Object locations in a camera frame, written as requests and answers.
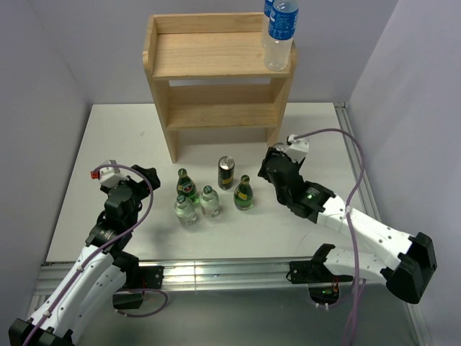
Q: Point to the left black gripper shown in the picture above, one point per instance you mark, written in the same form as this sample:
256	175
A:
142	187

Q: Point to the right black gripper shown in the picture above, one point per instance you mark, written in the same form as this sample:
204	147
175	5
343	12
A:
271	152

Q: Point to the green bottle yellow label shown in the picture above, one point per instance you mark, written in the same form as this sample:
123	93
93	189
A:
243	194

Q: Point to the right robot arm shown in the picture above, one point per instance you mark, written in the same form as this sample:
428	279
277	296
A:
403	263

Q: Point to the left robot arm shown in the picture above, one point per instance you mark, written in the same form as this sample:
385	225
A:
102	266

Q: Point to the wooden two-tier shelf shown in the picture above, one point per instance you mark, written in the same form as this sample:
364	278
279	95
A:
207	71

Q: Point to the green bottle red label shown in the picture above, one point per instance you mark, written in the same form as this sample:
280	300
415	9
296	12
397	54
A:
185	185

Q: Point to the clear soda bottle left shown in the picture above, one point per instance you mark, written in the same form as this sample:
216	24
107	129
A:
185	210

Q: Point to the clear soda bottle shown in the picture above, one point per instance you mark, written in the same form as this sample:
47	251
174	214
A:
209	202
185	210

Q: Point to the black can on table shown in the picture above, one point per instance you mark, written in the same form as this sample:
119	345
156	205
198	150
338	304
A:
226	166

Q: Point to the clear soda bottle right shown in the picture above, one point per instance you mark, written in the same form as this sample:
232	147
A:
209	202

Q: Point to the front clear water bottle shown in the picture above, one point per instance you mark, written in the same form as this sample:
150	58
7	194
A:
283	22

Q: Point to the clear water bottle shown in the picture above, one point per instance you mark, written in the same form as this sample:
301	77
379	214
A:
283	22
268	4

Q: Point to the rear clear water bottle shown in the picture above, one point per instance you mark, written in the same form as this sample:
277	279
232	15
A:
268	4

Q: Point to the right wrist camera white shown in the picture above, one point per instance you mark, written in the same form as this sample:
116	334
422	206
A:
295	149

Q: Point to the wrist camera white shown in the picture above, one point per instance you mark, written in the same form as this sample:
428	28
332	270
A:
295	149
108	176

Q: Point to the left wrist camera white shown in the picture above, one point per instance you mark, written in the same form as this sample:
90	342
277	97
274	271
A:
108	176

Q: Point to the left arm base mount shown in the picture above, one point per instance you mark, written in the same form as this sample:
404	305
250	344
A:
140	282

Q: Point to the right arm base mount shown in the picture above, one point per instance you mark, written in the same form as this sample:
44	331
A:
310	272

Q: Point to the aluminium frame rails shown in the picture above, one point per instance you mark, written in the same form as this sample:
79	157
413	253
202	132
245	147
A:
237	252

